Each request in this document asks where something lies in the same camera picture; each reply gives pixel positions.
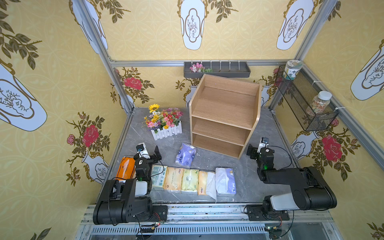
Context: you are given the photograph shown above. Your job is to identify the purple tissue pack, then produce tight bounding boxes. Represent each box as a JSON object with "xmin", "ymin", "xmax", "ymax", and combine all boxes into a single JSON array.
[
  {"xmin": 175, "ymin": 143, "xmax": 196, "ymax": 168},
  {"xmin": 215, "ymin": 168, "xmax": 237, "ymax": 196}
]

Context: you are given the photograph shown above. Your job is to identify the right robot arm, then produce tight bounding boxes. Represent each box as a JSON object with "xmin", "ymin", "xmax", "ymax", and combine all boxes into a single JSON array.
[{"xmin": 247, "ymin": 145, "xmax": 337, "ymax": 211}]

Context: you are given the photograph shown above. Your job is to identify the beige orange tissue pack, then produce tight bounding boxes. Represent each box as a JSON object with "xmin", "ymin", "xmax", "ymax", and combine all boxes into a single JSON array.
[{"xmin": 163, "ymin": 167, "xmax": 184, "ymax": 193}]

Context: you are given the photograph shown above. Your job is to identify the pale orange tissue pack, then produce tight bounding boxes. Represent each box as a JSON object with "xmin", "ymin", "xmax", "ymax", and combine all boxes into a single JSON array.
[{"xmin": 198, "ymin": 171, "xmax": 217, "ymax": 201}]

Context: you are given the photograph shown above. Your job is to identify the white lidded patterned jar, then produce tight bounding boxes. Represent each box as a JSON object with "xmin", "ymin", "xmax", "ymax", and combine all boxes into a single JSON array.
[{"xmin": 283, "ymin": 60, "xmax": 303, "ymax": 80}]

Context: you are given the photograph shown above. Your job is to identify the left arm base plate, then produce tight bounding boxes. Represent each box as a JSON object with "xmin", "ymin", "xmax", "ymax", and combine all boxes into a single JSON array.
[{"xmin": 134, "ymin": 205, "xmax": 168, "ymax": 222}]

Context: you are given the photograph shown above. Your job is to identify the black wire wall basket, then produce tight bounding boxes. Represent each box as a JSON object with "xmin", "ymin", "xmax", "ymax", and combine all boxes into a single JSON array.
[{"xmin": 275, "ymin": 66, "xmax": 339, "ymax": 132}]

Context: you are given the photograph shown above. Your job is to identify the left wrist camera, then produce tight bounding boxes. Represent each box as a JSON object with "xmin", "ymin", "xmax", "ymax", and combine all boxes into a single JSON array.
[{"xmin": 136, "ymin": 143, "xmax": 150, "ymax": 159}]

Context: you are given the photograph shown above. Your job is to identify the aluminium front rail frame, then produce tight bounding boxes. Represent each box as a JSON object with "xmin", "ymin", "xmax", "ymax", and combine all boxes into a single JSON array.
[{"xmin": 75, "ymin": 202, "xmax": 343, "ymax": 240}]

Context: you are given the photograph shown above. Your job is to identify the clear jar with snacks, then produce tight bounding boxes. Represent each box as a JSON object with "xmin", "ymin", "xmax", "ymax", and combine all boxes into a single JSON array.
[{"xmin": 306, "ymin": 91, "xmax": 333, "ymax": 117}]

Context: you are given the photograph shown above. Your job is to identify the wooden three-tier shelf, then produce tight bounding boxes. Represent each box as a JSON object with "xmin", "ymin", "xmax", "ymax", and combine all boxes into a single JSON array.
[{"xmin": 189, "ymin": 75, "xmax": 262, "ymax": 159}]

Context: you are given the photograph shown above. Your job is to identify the grey wall tray shelf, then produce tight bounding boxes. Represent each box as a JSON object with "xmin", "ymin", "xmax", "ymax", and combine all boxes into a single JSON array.
[{"xmin": 184, "ymin": 61, "xmax": 251, "ymax": 79}]

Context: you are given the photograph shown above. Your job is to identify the flowers in white fence planter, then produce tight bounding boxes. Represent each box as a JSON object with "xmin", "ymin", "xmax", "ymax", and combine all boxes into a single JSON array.
[{"xmin": 145, "ymin": 104, "xmax": 184, "ymax": 141}]

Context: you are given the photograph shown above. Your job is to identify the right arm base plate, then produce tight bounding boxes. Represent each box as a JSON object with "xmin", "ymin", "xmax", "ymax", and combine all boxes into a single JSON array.
[{"xmin": 243, "ymin": 205, "xmax": 290, "ymax": 221}]

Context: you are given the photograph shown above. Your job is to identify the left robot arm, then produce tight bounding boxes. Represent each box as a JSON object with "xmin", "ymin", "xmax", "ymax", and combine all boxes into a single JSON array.
[{"xmin": 93, "ymin": 144, "xmax": 165, "ymax": 226}]

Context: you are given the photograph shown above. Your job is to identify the small pink flower plant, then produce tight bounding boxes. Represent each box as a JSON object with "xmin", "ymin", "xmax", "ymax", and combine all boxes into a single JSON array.
[{"xmin": 190, "ymin": 63, "xmax": 213, "ymax": 73}]

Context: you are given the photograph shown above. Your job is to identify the white green tissue pack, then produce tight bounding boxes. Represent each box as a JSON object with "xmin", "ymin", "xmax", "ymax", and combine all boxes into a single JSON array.
[{"xmin": 151, "ymin": 165, "xmax": 168, "ymax": 190}]

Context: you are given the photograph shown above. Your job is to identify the yellow green tissue pack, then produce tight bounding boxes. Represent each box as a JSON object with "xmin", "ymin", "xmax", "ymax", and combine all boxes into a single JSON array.
[{"xmin": 181, "ymin": 169, "xmax": 199, "ymax": 194}]

